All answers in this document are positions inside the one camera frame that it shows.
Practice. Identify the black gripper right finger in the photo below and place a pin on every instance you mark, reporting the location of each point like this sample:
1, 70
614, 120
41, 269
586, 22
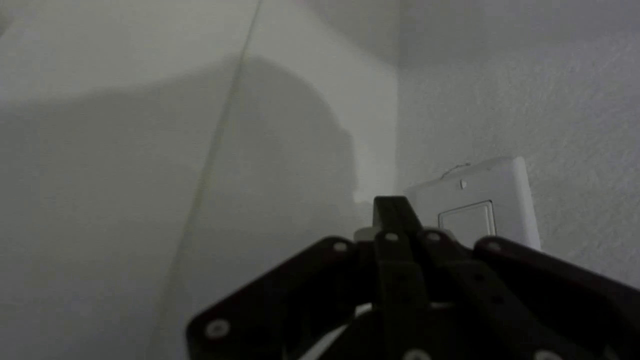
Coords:
521, 292

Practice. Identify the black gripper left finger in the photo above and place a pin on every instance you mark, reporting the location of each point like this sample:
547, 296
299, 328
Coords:
292, 292

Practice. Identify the white rocker switch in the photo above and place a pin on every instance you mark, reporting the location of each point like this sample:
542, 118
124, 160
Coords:
470, 221

